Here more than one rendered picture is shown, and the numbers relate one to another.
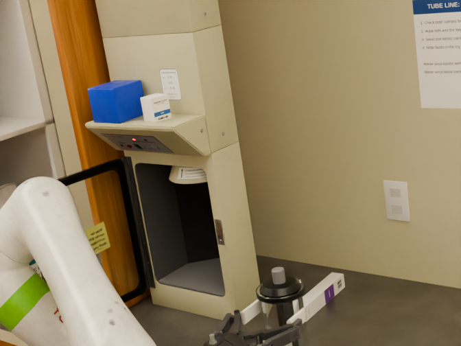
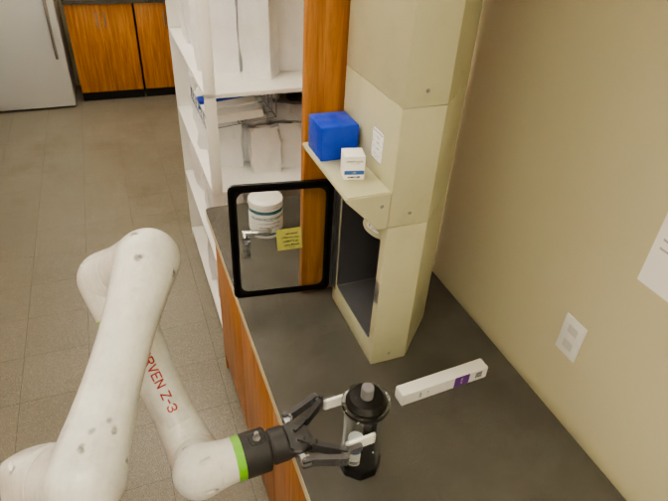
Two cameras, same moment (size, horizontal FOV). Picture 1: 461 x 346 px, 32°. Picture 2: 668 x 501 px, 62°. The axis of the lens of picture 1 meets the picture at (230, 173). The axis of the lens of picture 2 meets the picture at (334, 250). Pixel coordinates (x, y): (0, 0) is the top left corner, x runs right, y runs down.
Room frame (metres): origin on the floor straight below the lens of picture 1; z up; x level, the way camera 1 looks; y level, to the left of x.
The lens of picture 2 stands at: (0.87, -0.34, 2.13)
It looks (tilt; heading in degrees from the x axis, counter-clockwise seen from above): 35 degrees down; 26
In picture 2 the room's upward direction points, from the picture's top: 3 degrees clockwise
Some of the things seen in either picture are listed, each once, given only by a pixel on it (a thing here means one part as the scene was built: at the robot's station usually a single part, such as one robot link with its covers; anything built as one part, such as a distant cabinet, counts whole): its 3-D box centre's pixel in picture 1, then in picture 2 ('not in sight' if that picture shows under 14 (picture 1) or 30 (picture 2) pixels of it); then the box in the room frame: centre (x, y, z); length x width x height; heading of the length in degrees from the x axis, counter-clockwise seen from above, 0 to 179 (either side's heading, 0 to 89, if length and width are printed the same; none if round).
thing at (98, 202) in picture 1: (89, 244); (281, 241); (2.03, 0.40, 1.19); 0.30 x 0.01 x 0.40; 131
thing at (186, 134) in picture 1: (146, 138); (342, 183); (2.00, 0.20, 1.46); 0.32 x 0.11 x 0.10; 49
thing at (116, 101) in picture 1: (117, 101); (333, 135); (2.05, 0.26, 1.55); 0.10 x 0.10 x 0.09; 49
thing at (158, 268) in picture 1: (208, 212); (394, 255); (2.14, 0.08, 1.19); 0.26 x 0.24 x 0.35; 49
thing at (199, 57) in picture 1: (201, 167); (400, 218); (2.14, 0.08, 1.32); 0.32 x 0.25 x 0.77; 49
